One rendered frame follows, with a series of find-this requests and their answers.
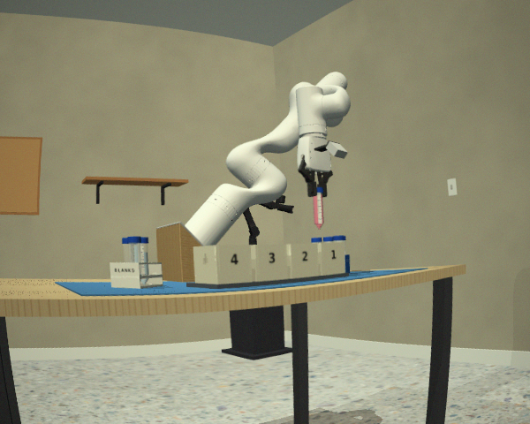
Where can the beige tube rack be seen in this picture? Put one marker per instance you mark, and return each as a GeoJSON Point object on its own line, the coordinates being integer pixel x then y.
{"type": "Point", "coordinates": [127, 274]}

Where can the blue tube rack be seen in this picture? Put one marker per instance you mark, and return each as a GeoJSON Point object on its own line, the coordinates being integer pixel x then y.
{"type": "Point", "coordinates": [347, 263]}

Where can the sample tube with blue cap and orange dot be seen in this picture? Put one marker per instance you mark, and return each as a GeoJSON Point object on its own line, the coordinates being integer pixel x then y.
{"type": "Point", "coordinates": [318, 208]}

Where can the blue bench mat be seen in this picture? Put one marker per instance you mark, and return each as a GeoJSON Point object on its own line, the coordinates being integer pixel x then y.
{"type": "Point", "coordinates": [189, 290]}

